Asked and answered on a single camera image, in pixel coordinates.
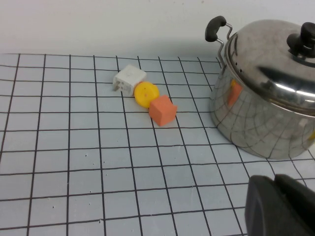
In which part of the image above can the steel pot with black handles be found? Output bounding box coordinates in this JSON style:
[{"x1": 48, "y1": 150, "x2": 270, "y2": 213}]
[{"x1": 205, "y1": 16, "x2": 315, "y2": 160}]

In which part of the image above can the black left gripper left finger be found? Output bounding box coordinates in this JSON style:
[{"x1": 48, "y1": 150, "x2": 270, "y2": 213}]
[{"x1": 245, "y1": 175, "x2": 311, "y2": 236}]

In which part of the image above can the orange foam cube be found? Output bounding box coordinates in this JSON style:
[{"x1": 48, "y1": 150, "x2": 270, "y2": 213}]
[{"x1": 149, "y1": 95, "x2": 178, "y2": 127}]

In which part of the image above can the white black-grid tablecloth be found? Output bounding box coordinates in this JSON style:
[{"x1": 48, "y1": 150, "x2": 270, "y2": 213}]
[{"x1": 0, "y1": 53, "x2": 315, "y2": 236}]

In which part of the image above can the steel pot lid black knob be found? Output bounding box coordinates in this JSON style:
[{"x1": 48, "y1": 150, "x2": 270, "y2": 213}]
[{"x1": 222, "y1": 19, "x2": 315, "y2": 115}]

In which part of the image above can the white wall charger plug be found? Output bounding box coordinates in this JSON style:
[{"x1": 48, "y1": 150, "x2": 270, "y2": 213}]
[{"x1": 112, "y1": 64, "x2": 148, "y2": 97}]

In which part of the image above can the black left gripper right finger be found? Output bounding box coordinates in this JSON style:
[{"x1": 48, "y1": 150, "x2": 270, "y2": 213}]
[{"x1": 274, "y1": 173, "x2": 315, "y2": 236}]

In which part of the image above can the yellow round plastic disc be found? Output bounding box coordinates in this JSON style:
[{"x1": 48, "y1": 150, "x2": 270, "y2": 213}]
[{"x1": 134, "y1": 81, "x2": 160, "y2": 109}]

